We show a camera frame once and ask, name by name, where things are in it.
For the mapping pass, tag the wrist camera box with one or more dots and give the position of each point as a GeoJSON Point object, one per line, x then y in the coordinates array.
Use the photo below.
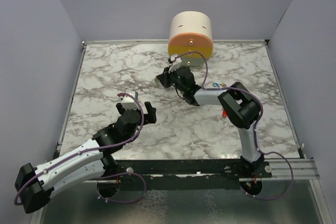
{"type": "Point", "coordinates": [127, 102]}
{"type": "Point", "coordinates": [175, 62]}

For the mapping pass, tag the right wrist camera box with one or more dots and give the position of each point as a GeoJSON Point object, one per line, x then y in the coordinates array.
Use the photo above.
{"type": "Point", "coordinates": [175, 62]}

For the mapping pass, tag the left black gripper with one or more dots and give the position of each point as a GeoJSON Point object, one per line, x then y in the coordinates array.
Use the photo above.
{"type": "Point", "coordinates": [150, 116]}

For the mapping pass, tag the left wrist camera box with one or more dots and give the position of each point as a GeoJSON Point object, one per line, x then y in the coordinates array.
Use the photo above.
{"type": "Point", "coordinates": [127, 102]}

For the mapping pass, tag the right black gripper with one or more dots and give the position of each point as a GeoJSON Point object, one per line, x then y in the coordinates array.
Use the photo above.
{"type": "Point", "coordinates": [164, 78]}

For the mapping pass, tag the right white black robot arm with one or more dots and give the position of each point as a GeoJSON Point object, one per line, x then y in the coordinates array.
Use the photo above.
{"type": "Point", "coordinates": [242, 109]}

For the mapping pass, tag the black mounting rail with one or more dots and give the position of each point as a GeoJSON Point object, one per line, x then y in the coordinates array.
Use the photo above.
{"type": "Point", "coordinates": [180, 174]}

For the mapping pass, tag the small red tag key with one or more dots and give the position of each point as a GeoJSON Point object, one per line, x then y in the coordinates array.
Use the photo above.
{"type": "Point", "coordinates": [224, 114]}

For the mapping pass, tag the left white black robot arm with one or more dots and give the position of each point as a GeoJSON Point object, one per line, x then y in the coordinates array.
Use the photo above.
{"type": "Point", "coordinates": [36, 185]}

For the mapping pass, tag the round three-drawer storage box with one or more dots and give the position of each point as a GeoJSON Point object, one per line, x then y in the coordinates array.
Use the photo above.
{"type": "Point", "coordinates": [191, 37]}

